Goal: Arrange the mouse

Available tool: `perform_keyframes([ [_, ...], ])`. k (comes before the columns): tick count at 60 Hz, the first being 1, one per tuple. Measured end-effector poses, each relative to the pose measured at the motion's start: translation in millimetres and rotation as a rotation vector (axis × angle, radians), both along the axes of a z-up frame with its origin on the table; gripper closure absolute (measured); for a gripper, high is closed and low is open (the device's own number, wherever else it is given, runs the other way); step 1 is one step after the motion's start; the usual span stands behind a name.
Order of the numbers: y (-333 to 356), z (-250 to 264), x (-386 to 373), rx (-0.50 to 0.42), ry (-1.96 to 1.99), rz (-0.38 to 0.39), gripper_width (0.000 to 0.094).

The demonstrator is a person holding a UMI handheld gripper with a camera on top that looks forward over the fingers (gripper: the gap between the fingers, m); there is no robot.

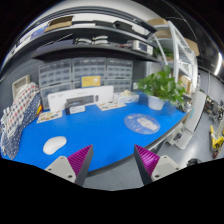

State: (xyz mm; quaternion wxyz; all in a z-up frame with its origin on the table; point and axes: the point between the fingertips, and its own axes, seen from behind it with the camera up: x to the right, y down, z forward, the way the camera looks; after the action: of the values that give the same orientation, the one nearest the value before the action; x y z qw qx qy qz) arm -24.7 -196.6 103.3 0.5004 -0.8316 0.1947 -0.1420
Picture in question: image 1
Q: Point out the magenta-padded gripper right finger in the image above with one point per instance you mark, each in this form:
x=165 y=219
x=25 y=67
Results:
x=165 y=166

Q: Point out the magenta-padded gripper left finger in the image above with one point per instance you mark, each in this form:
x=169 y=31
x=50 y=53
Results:
x=61 y=166

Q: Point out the white computer mouse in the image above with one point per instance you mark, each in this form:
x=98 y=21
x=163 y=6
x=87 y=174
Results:
x=54 y=145

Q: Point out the round blue printed mouse pad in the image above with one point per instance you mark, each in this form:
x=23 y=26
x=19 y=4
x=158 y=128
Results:
x=141 y=124

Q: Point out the printed picture sheet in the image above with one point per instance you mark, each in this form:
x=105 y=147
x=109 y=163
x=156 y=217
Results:
x=110 y=106
x=49 y=116

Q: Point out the yellow floor machine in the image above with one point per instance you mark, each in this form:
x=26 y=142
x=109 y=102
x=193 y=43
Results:
x=216 y=140

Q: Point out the small black box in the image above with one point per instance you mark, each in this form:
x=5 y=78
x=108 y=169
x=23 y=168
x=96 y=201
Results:
x=75 y=109

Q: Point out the green plant in white pot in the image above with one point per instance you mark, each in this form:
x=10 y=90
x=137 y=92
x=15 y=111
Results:
x=156 y=101

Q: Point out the red blue checked cloth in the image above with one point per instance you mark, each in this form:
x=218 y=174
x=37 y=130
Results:
x=20 y=106

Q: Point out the clear plastic box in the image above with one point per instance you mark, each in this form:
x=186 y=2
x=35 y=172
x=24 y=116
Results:
x=126 y=97

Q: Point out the long white keyboard box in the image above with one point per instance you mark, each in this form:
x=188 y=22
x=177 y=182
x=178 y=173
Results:
x=100 y=91

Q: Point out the yellow card box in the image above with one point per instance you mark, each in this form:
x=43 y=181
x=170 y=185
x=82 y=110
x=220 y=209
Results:
x=90 y=81

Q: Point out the white metal rack with boxes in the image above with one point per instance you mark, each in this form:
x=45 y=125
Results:
x=176 y=43

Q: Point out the white wall socket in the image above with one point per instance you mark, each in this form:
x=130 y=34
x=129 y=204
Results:
x=135 y=86

